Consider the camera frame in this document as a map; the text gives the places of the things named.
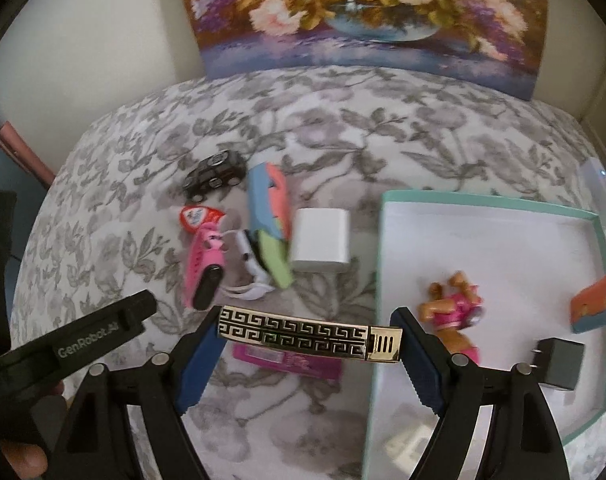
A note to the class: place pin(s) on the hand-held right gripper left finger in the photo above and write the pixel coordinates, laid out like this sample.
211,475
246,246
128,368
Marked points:
198,360

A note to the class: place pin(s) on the small red bottle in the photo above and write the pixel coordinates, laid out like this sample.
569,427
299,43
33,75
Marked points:
198,217

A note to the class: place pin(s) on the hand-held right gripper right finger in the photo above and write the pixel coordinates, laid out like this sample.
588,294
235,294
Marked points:
423,360

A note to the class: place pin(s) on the white charger cube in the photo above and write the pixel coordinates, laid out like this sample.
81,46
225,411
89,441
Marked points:
318,240

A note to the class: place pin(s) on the magenta tube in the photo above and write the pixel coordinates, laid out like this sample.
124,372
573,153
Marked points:
293,362

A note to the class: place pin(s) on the blue and orange toy case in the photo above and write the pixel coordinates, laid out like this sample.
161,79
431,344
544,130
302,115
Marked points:
595,305

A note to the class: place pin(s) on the grey floral blanket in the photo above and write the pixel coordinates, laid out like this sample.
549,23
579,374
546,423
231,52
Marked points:
133,185

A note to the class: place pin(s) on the blue orange green plastic toy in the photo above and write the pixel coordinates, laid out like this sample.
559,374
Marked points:
263,200

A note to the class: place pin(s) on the gold patterned case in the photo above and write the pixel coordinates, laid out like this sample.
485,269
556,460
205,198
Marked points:
293,332

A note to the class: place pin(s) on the person's left hand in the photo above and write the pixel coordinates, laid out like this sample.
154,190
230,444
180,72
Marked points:
25,462

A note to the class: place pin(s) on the teal rimmed white tray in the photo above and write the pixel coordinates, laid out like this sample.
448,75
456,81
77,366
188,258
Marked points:
483,250

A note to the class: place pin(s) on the pink smartwatch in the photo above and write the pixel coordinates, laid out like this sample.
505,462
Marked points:
200,260

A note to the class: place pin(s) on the black toy car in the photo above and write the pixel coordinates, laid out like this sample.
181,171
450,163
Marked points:
215,172

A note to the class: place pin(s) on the pink toy dog figure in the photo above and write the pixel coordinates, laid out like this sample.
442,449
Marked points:
455,310

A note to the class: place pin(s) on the flower painting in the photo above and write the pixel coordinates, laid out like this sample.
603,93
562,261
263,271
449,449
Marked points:
358,10

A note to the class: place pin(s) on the black power adapter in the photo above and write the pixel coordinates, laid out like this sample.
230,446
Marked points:
563,362

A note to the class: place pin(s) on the pink board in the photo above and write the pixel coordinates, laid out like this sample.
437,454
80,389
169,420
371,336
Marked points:
25,155

